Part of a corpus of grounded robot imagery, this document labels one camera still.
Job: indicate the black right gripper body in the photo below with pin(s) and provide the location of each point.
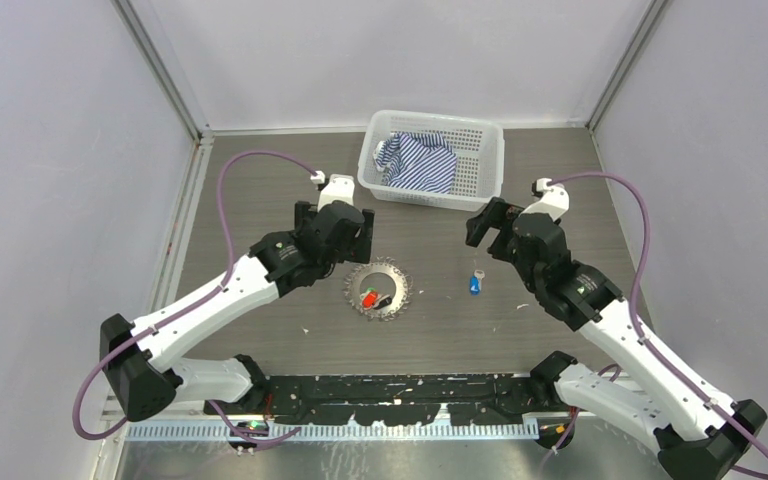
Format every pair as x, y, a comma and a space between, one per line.
500, 215

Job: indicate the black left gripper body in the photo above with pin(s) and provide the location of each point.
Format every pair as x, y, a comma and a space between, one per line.
358, 249

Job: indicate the silver key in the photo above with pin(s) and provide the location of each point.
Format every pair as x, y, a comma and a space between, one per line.
478, 277

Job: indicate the blue key tag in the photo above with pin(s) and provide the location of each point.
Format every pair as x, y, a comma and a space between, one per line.
470, 289

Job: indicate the red key tag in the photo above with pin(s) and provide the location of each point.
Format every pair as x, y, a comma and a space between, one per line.
368, 300

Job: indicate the black key tag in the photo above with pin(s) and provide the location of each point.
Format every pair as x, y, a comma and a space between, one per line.
383, 302

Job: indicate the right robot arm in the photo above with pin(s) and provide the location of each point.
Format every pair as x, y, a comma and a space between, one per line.
695, 430

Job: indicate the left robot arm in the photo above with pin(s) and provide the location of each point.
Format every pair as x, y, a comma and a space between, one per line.
145, 360

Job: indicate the blue striped shirt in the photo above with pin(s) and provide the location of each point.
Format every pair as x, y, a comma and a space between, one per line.
416, 161

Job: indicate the white plastic basket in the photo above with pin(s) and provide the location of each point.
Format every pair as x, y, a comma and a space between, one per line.
478, 144

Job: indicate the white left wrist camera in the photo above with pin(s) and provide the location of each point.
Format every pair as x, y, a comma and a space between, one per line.
333, 188

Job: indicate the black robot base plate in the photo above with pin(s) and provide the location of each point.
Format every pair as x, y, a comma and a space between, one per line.
399, 400

